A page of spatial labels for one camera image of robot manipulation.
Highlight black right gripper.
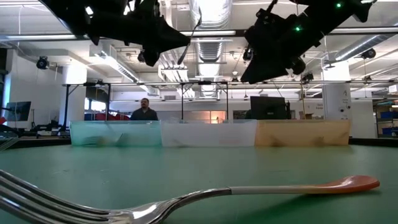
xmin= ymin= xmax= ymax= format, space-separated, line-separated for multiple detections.
xmin=241 ymin=10 xmax=315 ymax=84

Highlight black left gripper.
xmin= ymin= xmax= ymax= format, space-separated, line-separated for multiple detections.
xmin=90 ymin=9 xmax=191 ymax=52

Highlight white ceiling pipes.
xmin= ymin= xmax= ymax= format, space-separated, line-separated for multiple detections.
xmin=133 ymin=40 xmax=190 ymax=83

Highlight black bar with light strips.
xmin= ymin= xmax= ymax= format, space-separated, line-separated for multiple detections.
xmin=0 ymin=27 xmax=398 ymax=41

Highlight orange plastic bin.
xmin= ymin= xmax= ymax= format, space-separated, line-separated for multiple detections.
xmin=254 ymin=119 xmax=352 ymax=147

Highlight white column with fixtures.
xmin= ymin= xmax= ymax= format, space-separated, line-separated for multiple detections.
xmin=322 ymin=60 xmax=353 ymax=121

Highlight person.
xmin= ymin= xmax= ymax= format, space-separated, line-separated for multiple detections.
xmin=129 ymin=97 xmax=159 ymax=121

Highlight clear white plastic bin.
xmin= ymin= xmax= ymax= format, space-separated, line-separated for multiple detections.
xmin=160 ymin=119 xmax=258 ymax=147

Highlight teal plastic bin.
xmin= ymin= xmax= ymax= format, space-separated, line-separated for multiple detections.
xmin=69 ymin=120 xmax=162 ymax=147

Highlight red object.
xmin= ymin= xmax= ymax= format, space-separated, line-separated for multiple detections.
xmin=83 ymin=112 xmax=131 ymax=121

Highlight plain white column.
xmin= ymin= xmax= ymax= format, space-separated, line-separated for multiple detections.
xmin=62 ymin=63 xmax=88 ymax=125

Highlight storage shelf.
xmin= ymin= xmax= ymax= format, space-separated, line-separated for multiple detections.
xmin=373 ymin=98 xmax=398 ymax=139

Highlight black background equipment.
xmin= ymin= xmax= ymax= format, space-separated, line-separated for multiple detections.
xmin=0 ymin=119 xmax=71 ymax=140

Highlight tilted black monitor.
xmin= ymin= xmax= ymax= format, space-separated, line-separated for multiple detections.
xmin=3 ymin=101 xmax=32 ymax=123

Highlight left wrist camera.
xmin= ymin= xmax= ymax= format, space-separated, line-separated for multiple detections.
xmin=141 ymin=46 xmax=162 ymax=68

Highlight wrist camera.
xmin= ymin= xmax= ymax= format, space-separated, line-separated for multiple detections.
xmin=141 ymin=46 xmax=162 ymax=68
xmin=290 ymin=57 xmax=307 ymax=76

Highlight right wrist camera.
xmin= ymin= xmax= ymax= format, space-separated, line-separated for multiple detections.
xmin=290 ymin=57 xmax=307 ymax=76

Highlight black rig frame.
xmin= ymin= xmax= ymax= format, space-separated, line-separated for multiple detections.
xmin=61 ymin=80 xmax=230 ymax=131

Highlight white rectangular duct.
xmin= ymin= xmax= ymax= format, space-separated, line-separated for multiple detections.
xmin=88 ymin=42 xmax=161 ymax=97

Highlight slanted silver duct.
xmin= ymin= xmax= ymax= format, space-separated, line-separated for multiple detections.
xmin=323 ymin=33 xmax=394 ymax=68

